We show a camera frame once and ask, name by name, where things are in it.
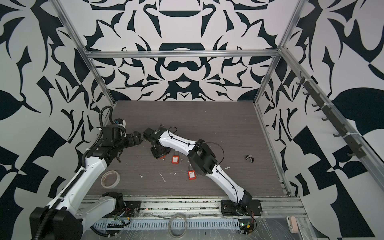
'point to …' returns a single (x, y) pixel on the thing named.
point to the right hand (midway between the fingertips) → (159, 154)
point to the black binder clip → (250, 157)
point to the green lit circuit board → (246, 225)
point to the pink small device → (292, 224)
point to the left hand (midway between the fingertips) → (132, 133)
